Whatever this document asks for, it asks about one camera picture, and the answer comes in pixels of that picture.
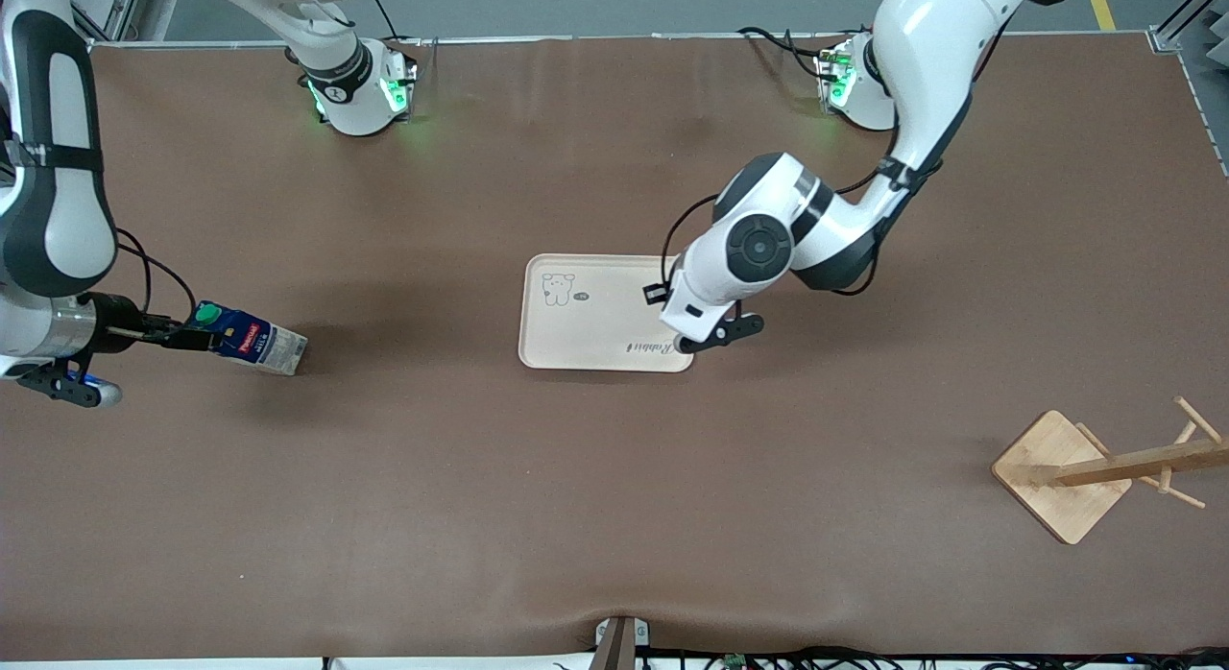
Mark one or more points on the wooden mug rack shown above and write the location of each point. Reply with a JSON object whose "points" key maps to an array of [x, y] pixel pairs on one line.
{"points": [[1056, 478]]}

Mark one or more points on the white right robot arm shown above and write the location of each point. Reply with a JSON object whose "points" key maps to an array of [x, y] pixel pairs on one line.
{"points": [[58, 219]]}

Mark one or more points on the aluminium frame post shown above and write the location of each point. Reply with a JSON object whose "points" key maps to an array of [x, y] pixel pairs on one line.
{"points": [[106, 12], [1191, 22]]}

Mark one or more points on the cream tray with bear print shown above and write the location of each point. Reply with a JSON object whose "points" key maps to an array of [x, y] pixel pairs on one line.
{"points": [[586, 315]]}

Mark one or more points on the blue milk carton green cap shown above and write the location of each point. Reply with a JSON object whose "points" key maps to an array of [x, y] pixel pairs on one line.
{"points": [[254, 342]]}

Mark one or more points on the silver table edge rail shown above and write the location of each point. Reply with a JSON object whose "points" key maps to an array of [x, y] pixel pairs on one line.
{"points": [[576, 37]]}

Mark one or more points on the grey metal bracket post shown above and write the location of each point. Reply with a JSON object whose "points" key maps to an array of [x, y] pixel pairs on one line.
{"points": [[619, 646]]}

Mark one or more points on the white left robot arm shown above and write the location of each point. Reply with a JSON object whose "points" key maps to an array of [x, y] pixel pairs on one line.
{"points": [[759, 248]]}

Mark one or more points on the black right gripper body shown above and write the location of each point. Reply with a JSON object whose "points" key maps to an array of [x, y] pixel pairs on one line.
{"points": [[115, 317]]}

